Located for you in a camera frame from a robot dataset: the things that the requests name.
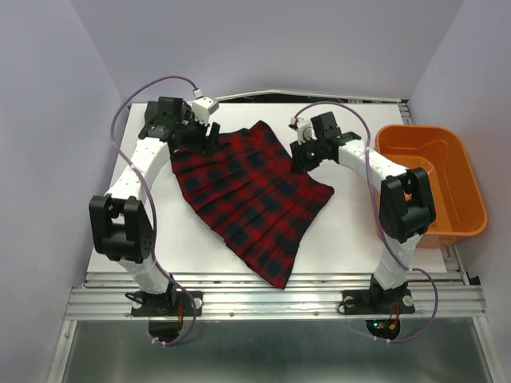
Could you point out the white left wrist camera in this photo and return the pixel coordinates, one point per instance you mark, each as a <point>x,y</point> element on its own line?
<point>203,107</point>

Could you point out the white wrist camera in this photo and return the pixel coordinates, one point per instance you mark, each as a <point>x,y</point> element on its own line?
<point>203,107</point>
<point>303,128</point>

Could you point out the aluminium extrusion frame rail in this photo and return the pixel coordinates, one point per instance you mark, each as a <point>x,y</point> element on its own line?
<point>247,297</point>

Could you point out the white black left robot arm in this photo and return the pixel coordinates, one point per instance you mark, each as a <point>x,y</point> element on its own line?
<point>121,227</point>

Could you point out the orange plastic bin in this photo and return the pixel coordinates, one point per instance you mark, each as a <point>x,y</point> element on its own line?
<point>460,209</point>

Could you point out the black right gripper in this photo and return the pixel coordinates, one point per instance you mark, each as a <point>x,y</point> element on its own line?
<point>299,163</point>

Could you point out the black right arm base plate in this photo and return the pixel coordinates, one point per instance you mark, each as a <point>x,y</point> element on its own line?
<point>374,301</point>

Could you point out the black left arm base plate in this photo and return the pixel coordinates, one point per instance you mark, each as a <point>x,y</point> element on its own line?
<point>160,305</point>

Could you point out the red black plaid skirt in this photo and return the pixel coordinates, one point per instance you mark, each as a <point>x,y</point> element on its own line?
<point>248,195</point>

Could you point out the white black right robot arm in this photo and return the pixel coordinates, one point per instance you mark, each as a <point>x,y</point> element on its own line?
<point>401,197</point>

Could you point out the dark grey dotted skirt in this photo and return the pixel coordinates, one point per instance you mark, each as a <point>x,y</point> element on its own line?
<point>151,112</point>

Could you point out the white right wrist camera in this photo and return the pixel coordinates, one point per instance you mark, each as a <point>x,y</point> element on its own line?
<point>303,128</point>

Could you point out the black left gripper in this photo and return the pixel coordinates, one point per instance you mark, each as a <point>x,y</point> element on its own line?
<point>211,144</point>

